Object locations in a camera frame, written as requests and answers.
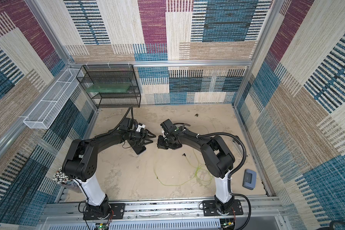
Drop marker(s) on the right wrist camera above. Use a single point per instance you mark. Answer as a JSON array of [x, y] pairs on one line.
[[167, 127]]

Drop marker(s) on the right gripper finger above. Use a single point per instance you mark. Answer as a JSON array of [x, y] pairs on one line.
[[175, 146], [162, 143]]

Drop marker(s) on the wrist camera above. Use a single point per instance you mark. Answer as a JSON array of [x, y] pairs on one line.
[[129, 124], [167, 127]]

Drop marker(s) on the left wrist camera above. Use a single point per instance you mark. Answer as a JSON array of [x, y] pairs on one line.
[[129, 124]]

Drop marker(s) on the green board on shelf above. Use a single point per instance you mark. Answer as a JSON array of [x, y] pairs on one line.
[[108, 88]]

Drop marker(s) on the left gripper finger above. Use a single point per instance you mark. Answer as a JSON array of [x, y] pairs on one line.
[[147, 134], [145, 141]]

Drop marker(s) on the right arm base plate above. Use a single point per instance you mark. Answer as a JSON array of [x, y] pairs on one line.
[[209, 208]]

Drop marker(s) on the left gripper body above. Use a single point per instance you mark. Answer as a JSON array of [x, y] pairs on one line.
[[137, 136]]

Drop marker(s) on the white wire mesh basket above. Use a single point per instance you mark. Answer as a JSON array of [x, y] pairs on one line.
[[50, 105]]

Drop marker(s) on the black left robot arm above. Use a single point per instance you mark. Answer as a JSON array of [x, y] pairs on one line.
[[80, 163]]

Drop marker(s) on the clear cup of coloured sticks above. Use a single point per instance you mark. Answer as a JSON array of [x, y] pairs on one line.
[[62, 179]]

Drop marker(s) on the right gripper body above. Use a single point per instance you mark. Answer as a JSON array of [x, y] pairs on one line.
[[166, 139]]

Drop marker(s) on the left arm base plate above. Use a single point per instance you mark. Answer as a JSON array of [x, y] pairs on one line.
[[115, 211]]

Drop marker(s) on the grey blue box device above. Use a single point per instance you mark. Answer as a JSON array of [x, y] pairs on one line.
[[249, 179]]

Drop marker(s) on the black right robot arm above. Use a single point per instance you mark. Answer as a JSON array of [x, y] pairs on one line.
[[218, 158]]

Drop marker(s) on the black wire mesh shelf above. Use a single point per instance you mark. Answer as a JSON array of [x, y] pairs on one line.
[[89, 75]]

